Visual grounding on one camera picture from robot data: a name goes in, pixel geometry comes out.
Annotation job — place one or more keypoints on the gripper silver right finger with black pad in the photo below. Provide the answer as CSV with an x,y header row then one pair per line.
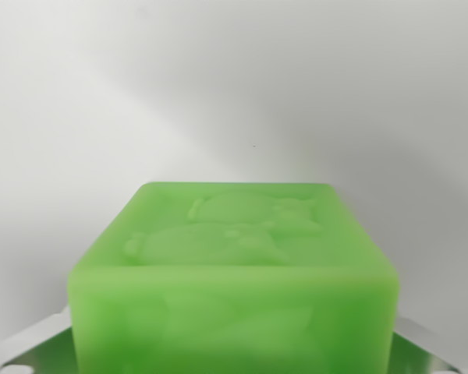
x,y
413,352

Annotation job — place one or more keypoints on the green embossed cube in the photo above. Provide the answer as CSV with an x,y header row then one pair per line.
x,y
234,304

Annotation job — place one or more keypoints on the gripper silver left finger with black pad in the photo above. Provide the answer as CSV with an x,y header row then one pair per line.
x,y
50,350

